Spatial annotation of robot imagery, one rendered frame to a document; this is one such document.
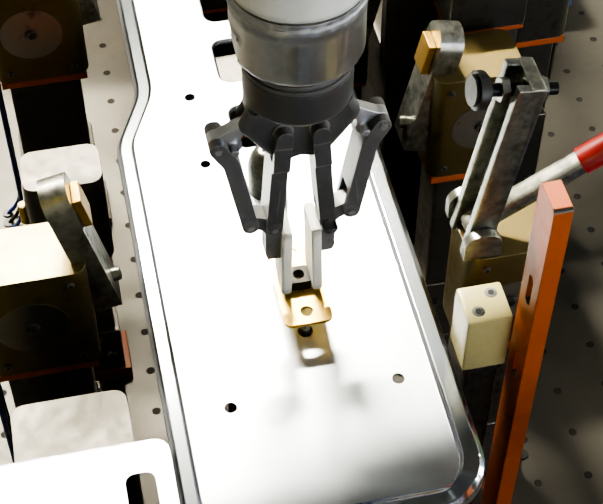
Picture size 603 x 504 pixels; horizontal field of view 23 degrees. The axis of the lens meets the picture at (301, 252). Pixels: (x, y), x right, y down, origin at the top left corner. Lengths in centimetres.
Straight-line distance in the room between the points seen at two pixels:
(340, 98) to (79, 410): 34
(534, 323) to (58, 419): 37
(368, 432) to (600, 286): 55
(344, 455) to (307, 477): 3
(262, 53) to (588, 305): 73
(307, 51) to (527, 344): 30
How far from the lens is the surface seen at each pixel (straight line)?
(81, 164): 129
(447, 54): 123
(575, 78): 180
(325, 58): 91
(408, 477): 107
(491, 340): 110
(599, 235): 163
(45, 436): 113
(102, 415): 113
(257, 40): 91
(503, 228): 115
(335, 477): 107
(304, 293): 113
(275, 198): 104
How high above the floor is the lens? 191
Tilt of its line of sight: 50 degrees down
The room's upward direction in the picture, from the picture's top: straight up
